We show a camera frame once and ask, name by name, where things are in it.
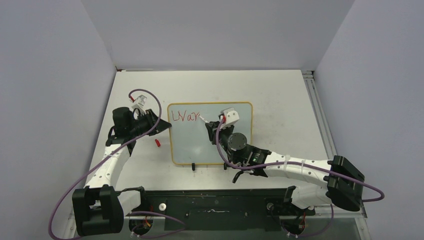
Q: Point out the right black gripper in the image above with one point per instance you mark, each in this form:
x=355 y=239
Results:
x=213 y=127

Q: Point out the white red marker pen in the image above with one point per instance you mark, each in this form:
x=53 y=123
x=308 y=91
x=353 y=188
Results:
x=203 y=119

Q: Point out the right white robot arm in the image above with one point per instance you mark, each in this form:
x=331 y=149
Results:
x=336 y=181

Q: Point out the yellow-framed whiteboard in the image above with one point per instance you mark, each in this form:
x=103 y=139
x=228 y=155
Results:
x=189 y=137

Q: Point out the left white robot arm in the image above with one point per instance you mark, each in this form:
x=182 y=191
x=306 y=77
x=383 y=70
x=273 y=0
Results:
x=98 y=208

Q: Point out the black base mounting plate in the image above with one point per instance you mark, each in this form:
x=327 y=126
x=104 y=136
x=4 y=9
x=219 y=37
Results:
x=222 y=210

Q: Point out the aluminium rail frame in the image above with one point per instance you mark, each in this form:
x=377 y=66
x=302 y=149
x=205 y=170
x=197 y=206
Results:
x=324 y=128

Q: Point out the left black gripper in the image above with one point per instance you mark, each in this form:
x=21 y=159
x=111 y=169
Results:
x=151 y=119

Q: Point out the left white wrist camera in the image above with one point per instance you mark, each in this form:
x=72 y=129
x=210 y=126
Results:
x=139 y=103

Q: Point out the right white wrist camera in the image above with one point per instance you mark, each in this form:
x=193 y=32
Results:
x=228 y=117

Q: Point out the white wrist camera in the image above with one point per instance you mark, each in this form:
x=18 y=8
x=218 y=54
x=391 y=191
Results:
x=139 y=103
x=228 y=117

